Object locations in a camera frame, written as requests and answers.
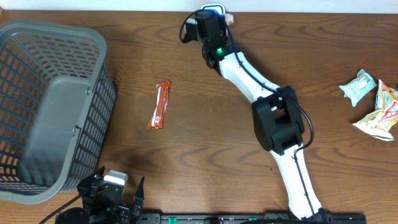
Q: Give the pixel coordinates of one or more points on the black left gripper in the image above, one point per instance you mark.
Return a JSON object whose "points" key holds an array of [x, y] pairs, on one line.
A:
{"points": [[122, 213]]}

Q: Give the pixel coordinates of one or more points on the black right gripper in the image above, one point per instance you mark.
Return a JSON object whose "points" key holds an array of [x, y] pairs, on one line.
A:
{"points": [[222, 25]]}

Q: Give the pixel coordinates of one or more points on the red snack bar wrapper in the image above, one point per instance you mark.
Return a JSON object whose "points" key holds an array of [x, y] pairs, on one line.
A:
{"points": [[157, 119]]}

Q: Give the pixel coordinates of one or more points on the green flushable wipes pack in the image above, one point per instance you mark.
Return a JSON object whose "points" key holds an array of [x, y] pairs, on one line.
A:
{"points": [[357, 88]]}

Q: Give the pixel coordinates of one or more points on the small orange box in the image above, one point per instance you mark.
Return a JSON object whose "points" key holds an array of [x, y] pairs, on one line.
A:
{"points": [[229, 19]]}

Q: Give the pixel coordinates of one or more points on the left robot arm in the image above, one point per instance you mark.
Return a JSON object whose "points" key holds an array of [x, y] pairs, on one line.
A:
{"points": [[79, 215]]}

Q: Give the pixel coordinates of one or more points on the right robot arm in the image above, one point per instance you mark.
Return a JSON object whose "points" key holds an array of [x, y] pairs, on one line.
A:
{"points": [[277, 116]]}

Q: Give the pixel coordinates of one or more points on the white barcode scanner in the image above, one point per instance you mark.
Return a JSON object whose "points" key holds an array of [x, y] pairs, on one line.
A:
{"points": [[218, 7]]}

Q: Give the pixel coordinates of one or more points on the grey plastic shopping basket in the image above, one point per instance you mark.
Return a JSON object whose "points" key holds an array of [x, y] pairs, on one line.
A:
{"points": [[57, 98]]}

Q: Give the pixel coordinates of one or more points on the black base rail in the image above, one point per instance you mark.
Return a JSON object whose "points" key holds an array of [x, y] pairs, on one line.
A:
{"points": [[272, 218]]}

